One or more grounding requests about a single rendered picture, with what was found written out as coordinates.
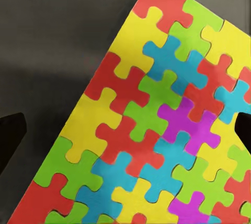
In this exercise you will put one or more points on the desk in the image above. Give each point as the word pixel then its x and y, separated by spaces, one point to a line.
pixel 49 52

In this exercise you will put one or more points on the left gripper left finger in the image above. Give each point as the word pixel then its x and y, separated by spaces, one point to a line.
pixel 12 130

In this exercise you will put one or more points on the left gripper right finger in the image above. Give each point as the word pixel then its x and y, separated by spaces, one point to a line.
pixel 243 129

